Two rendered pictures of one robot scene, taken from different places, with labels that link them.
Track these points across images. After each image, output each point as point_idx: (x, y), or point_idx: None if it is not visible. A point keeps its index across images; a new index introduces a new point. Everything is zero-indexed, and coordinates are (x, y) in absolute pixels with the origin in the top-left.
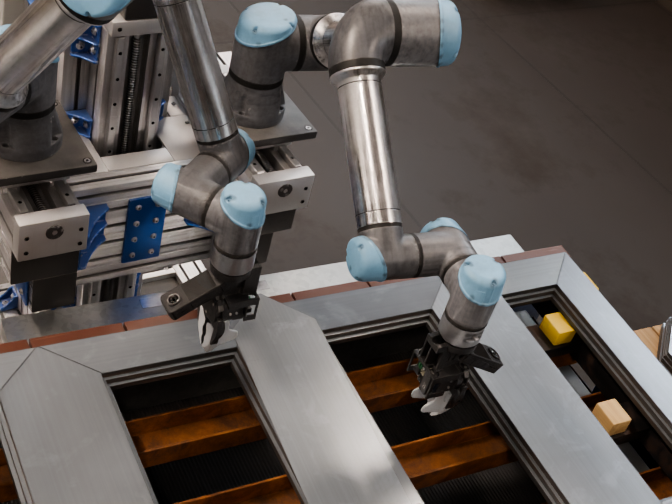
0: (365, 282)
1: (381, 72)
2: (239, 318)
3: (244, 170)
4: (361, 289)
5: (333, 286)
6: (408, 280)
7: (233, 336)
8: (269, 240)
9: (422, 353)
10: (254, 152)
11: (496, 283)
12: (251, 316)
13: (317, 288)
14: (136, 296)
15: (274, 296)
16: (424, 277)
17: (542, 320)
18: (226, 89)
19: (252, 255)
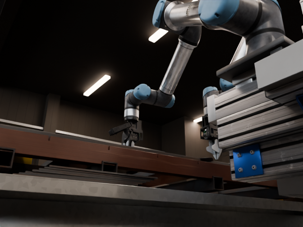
0: (157, 154)
1: (179, 39)
2: (205, 139)
3: (220, 87)
4: (160, 151)
5: (176, 156)
6: (131, 146)
7: (207, 149)
8: (230, 157)
9: (140, 129)
10: (219, 80)
11: (129, 95)
12: (201, 137)
13: (184, 158)
14: (295, 201)
15: (205, 161)
16: (121, 144)
17: (32, 158)
18: (232, 59)
19: (205, 113)
